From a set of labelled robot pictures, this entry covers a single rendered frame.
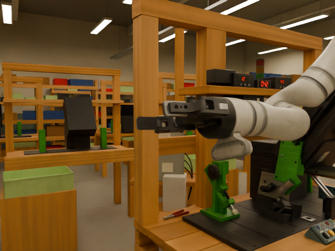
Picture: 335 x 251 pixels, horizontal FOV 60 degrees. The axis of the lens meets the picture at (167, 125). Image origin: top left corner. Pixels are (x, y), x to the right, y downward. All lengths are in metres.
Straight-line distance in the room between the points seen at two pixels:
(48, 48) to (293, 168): 10.29
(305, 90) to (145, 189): 0.93
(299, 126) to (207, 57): 1.02
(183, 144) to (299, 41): 1.12
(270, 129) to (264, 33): 1.40
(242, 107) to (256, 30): 1.39
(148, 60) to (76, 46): 10.04
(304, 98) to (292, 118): 0.08
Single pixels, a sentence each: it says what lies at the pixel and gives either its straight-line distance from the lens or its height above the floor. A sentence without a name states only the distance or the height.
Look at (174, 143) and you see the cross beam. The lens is 1.54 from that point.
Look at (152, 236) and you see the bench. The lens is 1.38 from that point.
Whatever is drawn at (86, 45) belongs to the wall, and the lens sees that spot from 11.46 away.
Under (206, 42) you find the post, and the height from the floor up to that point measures 1.77.
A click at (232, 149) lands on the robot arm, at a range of 0.52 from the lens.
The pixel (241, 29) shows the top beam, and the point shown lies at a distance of 1.79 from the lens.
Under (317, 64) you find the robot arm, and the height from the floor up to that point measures 1.52.
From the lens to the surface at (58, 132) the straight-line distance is 8.01.
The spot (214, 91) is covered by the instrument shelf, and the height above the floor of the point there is 1.51.
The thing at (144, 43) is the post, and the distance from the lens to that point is 1.37.
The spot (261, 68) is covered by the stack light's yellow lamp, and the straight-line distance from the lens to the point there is 1.92.
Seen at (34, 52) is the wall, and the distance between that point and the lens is 11.13.
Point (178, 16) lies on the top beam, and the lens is 1.50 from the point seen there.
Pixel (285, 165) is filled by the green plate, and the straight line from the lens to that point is 1.55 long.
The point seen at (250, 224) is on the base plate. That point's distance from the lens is 1.45.
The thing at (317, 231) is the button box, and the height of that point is 0.94.
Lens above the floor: 1.43
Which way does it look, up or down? 3 degrees down
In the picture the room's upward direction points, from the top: straight up
